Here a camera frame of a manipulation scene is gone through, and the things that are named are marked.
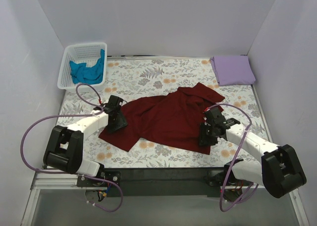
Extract dark red t-shirt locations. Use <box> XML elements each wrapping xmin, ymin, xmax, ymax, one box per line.
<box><xmin>99</xmin><ymin>83</ymin><xmax>225</xmax><ymax>154</ymax></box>

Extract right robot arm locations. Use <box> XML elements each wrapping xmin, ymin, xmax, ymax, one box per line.
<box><xmin>199</xmin><ymin>107</ymin><xmax>307</xmax><ymax>198</ymax></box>

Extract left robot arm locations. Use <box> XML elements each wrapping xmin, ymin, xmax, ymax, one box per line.
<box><xmin>43</xmin><ymin>95</ymin><xmax>128</xmax><ymax>186</ymax></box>

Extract teal t-shirt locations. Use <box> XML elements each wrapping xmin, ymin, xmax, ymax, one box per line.
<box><xmin>69</xmin><ymin>49</ymin><xmax>105</xmax><ymax>85</ymax></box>

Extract folded purple t-shirt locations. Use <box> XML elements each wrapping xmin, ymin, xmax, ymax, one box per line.
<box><xmin>210</xmin><ymin>55</ymin><xmax>256</xmax><ymax>86</ymax></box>

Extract white plastic basket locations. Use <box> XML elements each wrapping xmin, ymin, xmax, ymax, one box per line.
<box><xmin>57</xmin><ymin>42</ymin><xmax>107</xmax><ymax>93</ymax></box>

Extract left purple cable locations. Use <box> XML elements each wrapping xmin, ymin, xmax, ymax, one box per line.
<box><xmin>21</xmin><ymin>83</ymin><xmax>124</xmax><ymax>213</ymax></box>

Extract aluminium front rail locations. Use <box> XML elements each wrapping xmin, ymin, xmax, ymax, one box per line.
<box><xmin>31</xmin><ymin>168</ymin><xmax>298</xmax><ymax>189</ymax></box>

